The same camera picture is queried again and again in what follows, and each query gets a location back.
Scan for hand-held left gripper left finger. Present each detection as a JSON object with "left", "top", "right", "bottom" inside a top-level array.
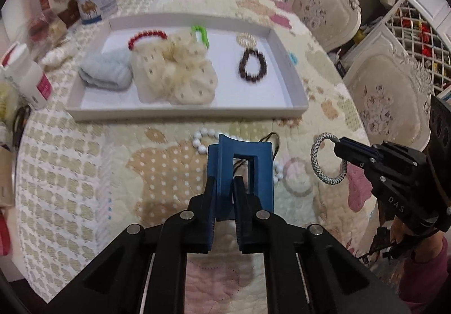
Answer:
[{"left": 51, "top": 176, "right": 216, "bottom": 314}]

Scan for white lattice cabinet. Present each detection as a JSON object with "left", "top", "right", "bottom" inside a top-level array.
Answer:
[{"left": 385, "top": 0, "right": 451, "bottom": 104}]

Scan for blue hair claw clip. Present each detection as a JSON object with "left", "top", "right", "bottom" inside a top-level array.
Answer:
[{"left": 206, "top": 133, "right": 276, "bottom": 223}]

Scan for black cable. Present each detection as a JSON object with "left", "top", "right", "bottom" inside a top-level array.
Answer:
[{"left": 359, "top": 225, "right": 397, "bottom": 262}]

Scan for person's right hand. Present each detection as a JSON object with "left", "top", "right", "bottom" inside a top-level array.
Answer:
[{"left": 389, "top": 217, "right": 412, "bottom": 249}]

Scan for white crumpled tissue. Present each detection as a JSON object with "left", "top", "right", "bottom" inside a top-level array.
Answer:
[{"left": 40, "top": 48, "right": 73, "bottom": 68}]

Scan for red object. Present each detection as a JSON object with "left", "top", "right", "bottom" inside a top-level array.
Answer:
[{"left": 0, "top": 212, "right": 13, "bottom": 255}]

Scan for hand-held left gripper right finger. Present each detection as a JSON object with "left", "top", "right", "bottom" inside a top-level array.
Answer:
[{"left": 232, "top": 176, "right": 411, "bottom": 314}]

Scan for person's right forearm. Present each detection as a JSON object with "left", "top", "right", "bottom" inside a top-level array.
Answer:
[{"left": 397, "top": 231, "right": 451, "bottom": 305}]

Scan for grey braided hair tie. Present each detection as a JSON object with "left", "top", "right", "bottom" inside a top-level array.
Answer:
[{"left": 310, "top": 133, "right": 348, "bottom": 185}]

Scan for cream carved floral chair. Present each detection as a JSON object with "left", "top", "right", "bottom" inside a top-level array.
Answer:
[
  {"left": 343, "top": 22, "right": 438, "bottom": 153},
  {"left": 287, "top": 0, "right": 362, "bottom": 53}
]

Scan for dark brown bead bracelet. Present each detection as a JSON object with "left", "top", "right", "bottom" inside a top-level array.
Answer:
[{"left": 238, "top": 48, "right": 269, "bottom": 83}]

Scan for green plastic hair clip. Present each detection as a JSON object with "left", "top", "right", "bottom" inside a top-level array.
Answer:
[{"left": 191, "top": 25, "right": 211, "bottom": 49}]

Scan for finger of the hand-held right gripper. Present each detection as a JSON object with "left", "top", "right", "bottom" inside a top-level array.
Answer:
[
  {"left": 338, "top": 137, "right": 376, "bottom": 157},
  {"left": 334, "top": 148, "right": 369, "bottom": 169}
]

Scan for light blue fluffy scrunchie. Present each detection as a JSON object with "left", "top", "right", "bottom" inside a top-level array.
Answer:
[{"left": 78, "top": 51, "right": 134, "bottom": 91}]

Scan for cream dotted large scrunchie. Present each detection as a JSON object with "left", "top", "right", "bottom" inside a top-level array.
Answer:
[{"left": 131, "top": 32, "right": 219, "bottom": 105}]

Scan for white bottle with pink label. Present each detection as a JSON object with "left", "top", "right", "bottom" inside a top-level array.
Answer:
[{"left": 0, "top": 43, "right": 53, "bottom": 111}]

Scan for black cord necklace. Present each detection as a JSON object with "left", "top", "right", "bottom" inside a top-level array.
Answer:
[{"left": 233, "top": 131, "right": 281, "bottom": 174}]

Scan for white bead necklace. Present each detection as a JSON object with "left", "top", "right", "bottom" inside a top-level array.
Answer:
[{"left": 192, "top": 127, "right": 284, "bottom": 188}]

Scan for red bead bracelet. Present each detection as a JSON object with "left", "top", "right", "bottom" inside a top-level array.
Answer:
[{"left": 127, "top": 30, "right": 168, "bottom": 52}]

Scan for white shallow cardboard tray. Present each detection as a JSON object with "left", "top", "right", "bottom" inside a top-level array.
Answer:
[{"left": 65, "top": 13, "right": 310, "bottom": 123}]

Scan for small pearl bead hair tie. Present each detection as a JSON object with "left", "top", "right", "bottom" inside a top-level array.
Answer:
[{"left": 236, "top": 32, "right": 257, "bottom": 49}]

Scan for black scissors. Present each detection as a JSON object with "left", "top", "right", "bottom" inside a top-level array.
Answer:
[{"left": 12, "top": 104, "right": 32, "bottom": 151}]

